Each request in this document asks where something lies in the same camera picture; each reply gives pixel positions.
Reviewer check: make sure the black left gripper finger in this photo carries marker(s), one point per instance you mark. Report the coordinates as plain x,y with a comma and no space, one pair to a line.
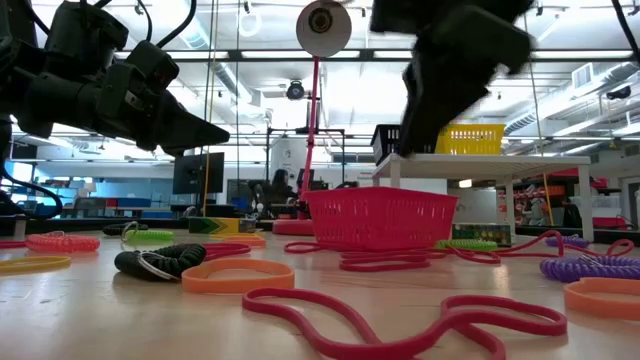
190,130

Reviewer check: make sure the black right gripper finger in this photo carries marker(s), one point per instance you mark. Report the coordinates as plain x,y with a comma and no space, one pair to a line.
430,110

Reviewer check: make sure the yellow plastic basket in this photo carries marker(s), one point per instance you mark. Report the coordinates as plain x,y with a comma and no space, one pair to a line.
475,140

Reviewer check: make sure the red plastic basket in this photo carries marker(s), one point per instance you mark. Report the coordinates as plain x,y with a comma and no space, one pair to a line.
380,220

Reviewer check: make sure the orange rubber band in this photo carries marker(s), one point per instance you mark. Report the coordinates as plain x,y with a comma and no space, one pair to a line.
250,242
237,285
600,310

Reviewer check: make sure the yellow green crayon box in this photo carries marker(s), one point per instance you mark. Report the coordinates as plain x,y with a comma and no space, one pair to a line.
222,226
482,234

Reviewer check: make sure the yellow rubber band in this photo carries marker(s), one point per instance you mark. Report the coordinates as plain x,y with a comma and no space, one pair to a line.
37,269

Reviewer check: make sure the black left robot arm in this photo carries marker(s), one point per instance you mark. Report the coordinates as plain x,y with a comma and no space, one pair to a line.
50,105

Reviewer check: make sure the red desk lamp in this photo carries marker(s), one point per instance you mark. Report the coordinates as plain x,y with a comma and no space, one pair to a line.
330,42

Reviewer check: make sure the black computer monitor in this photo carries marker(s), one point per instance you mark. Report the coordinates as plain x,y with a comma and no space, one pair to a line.
197,172

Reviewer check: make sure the black plastic basket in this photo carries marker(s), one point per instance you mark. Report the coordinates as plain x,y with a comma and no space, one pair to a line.
385,142

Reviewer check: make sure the white perforated shelf riser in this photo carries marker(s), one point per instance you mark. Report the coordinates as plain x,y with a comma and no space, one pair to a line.
500,165

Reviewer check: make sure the person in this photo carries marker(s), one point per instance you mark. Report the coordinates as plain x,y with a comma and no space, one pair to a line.
281,187

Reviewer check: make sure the black ceiling device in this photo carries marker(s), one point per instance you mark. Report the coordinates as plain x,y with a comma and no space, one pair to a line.
619,93

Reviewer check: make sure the shelf with red bins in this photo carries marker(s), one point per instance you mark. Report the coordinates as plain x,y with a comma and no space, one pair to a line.
607,223

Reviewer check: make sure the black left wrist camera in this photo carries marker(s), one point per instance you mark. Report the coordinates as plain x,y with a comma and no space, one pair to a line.
152,65

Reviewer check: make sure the black metal stand frame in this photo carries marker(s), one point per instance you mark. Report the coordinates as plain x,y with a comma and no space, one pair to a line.
285,130

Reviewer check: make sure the black overhead camera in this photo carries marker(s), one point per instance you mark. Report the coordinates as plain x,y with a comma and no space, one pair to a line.
295,91

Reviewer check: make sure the black aluminium table frame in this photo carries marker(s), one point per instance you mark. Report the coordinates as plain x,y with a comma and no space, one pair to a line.
60,225

